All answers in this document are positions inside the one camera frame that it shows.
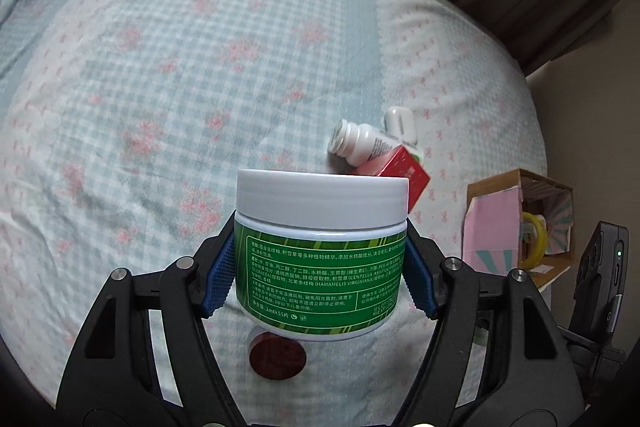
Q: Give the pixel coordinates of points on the yellow tape roll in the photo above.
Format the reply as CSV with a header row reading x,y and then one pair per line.
x,y
535,237

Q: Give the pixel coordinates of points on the open cardboard box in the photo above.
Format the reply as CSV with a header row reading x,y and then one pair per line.
x,y
542,202

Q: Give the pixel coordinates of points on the white pill bottle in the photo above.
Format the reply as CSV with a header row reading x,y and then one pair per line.
x,y
360,144

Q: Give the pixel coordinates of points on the red carton box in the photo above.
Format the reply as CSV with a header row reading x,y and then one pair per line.
x,y
402,172

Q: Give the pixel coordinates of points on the small white plastic case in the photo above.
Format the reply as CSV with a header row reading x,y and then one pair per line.
x,y
402,123

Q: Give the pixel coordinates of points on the green jar with white lid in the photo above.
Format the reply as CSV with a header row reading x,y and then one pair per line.
x,y
320,252

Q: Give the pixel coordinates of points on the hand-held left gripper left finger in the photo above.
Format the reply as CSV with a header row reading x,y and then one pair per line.
x,y
220,274

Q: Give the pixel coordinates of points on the round dark red lid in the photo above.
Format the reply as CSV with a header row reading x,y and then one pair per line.
x,y
276,354

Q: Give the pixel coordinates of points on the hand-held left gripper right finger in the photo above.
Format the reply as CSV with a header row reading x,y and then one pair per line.
x,y
419,274

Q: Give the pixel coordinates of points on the floral checked bed sheet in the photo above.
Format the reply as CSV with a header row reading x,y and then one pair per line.
x,y
175,82

